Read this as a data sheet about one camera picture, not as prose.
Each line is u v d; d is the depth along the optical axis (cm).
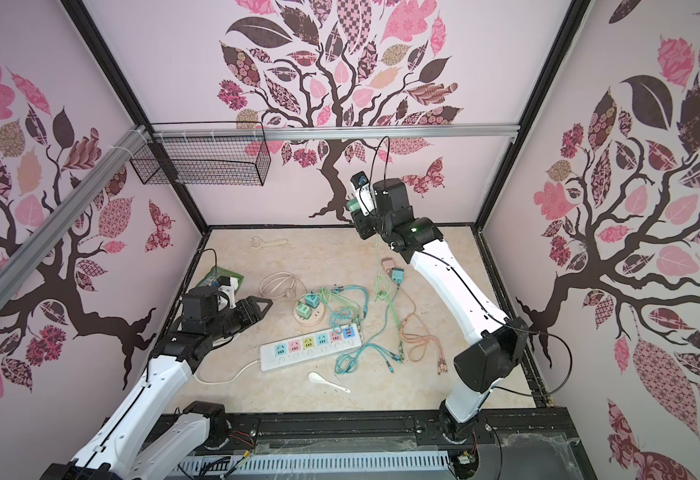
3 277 53
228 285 73
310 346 85
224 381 83
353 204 74
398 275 103
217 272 103
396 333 91
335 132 94
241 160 79
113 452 40
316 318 92
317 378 82
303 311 89
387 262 108
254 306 71
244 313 69
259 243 114
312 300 91
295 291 100
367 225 67
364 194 63
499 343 42
